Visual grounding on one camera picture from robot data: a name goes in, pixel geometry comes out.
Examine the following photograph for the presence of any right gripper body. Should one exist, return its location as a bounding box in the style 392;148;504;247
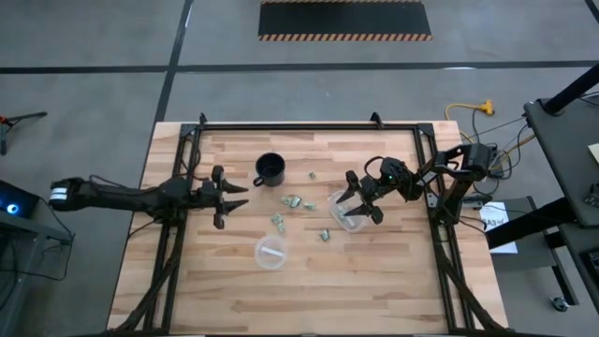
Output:
346;170;389;225

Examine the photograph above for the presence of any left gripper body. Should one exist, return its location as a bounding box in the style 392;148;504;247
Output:
196;165;226;230

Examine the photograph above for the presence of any rectangular clear plastic container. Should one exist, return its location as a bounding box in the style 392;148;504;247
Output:
327;189;371;234

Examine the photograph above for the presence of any black mug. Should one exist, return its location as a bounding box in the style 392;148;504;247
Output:
253;152;286;188

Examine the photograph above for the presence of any round clear plastic bowl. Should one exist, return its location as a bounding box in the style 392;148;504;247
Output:
254;234;288;271

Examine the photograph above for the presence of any black power strip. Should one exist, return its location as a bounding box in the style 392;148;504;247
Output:
486;143;501;178

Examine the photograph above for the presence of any white paper sheet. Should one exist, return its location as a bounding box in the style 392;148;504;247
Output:
479;201;519;256

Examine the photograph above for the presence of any black hazard-striped floor mat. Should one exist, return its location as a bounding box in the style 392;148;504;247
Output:
257;0;433;42

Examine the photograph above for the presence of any black equipment cart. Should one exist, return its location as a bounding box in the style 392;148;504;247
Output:
0;214;75;337

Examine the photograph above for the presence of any blue-lit black computer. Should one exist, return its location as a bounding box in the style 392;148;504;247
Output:
0;180;41;220

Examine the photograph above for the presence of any black desk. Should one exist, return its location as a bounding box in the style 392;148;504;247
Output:
486;95;599;315

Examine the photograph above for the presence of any black tripod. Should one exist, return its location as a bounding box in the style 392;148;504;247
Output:
0;110;49;156

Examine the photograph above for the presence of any black pole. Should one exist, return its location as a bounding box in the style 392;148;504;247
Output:
542;63;599;116

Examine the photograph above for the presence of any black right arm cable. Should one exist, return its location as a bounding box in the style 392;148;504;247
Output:
363;154;386;182

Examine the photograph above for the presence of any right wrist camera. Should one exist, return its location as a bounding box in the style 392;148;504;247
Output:
379;157;406;186

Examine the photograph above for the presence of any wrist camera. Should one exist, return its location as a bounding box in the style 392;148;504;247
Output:
379;157;406;186
161;176;192;200

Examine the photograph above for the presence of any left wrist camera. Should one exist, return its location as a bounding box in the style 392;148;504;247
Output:
161;176;192;200

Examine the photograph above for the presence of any black aluminium table frame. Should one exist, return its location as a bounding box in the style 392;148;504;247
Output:
100;111;507;337

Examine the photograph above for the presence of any yellow extension cord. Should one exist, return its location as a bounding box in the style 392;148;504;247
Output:
444;98;496;142

